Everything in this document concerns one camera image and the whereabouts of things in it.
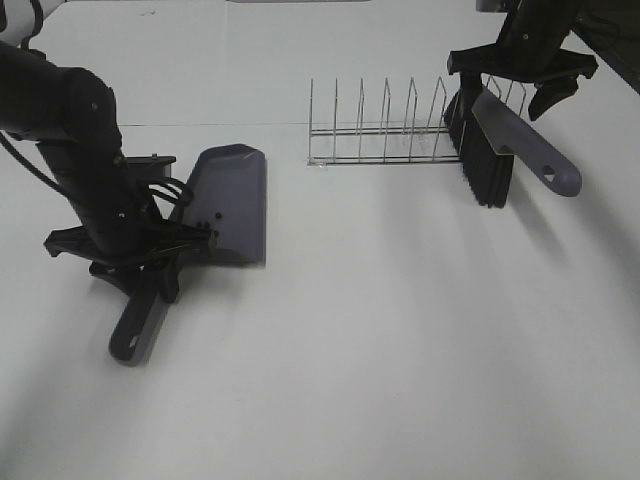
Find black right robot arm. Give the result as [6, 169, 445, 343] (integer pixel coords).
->
[447, 0, 598, 121]

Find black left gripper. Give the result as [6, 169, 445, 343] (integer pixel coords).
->
[44, 214, 217, 304]

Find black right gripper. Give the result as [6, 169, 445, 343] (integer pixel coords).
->
[447, 43, 598, 121]

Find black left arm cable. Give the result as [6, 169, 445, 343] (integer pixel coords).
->
[147, 177, 196, 207]

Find metal wire dish rack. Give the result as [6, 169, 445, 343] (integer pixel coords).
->
[305, 74, 527, 168]

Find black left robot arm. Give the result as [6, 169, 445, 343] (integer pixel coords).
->
[1, 43, 215, 303]

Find grey plastic dustpan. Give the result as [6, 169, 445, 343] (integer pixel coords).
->
[108, 144, 267, 366]

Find grey hand brush black bristles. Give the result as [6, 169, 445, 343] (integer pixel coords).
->
[444, 88, 583, 208]

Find pile of coffee beans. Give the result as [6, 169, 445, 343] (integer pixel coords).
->
[194, 211, 223, 238]

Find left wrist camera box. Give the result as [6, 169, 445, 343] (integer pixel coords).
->
[125, 154, 176, 182]

